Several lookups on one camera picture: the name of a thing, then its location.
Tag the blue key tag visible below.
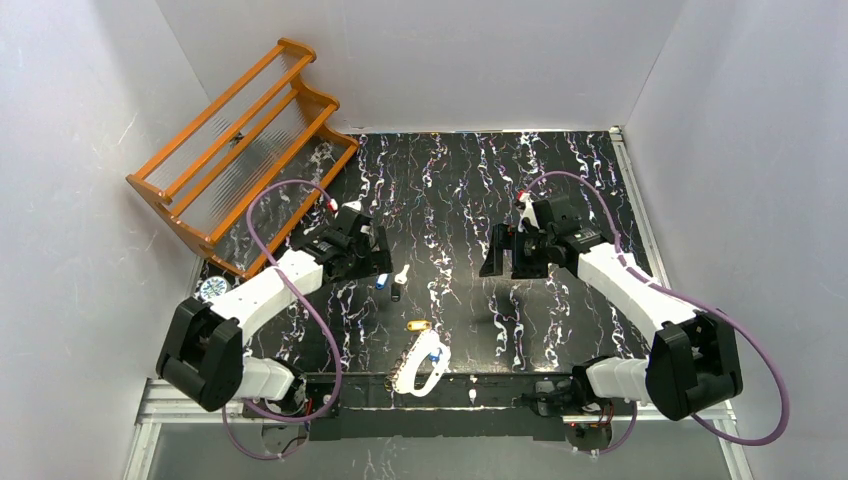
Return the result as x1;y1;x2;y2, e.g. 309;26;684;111
375;273;390;290

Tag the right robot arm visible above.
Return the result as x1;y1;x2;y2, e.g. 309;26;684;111
479;197;743;421

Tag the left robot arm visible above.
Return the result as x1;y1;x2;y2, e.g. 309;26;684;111
156;224;393;412

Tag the yellow key tag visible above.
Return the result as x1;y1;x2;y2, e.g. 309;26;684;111
406;320;432;332

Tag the orange wooden rack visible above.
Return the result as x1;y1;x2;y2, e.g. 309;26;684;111
126;38;358;278

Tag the small patterned round jar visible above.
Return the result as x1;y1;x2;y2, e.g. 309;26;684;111
195;276;231;302

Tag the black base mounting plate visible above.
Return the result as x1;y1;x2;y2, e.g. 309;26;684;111
241;372;614;458

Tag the silver key with ring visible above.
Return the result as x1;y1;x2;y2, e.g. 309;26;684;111
394;264;411;285

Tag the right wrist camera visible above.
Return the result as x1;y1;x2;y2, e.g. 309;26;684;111
515;190;538;232

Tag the aluminium frame rail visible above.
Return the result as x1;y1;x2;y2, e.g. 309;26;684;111
138;380;753;479

